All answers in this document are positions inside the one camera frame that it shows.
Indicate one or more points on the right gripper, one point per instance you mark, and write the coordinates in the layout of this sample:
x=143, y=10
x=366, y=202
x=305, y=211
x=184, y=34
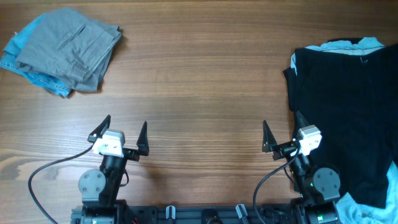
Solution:
x=270, y=144

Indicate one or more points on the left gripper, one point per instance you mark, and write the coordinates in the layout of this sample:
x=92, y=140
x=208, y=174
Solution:
x=134, y=155

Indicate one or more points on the black shorts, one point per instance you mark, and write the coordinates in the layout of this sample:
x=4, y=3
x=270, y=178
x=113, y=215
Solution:
x=345, y=115

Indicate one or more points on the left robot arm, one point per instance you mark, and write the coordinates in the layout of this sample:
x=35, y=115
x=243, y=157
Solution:
x=99, y=187

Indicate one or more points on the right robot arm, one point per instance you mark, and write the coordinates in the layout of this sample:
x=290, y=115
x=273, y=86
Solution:
x=318, y=186

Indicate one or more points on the grey folded trousers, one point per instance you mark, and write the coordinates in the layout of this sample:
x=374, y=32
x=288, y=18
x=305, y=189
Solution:
x=67, y=45

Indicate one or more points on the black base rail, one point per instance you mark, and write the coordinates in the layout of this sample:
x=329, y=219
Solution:
x=167, y=215

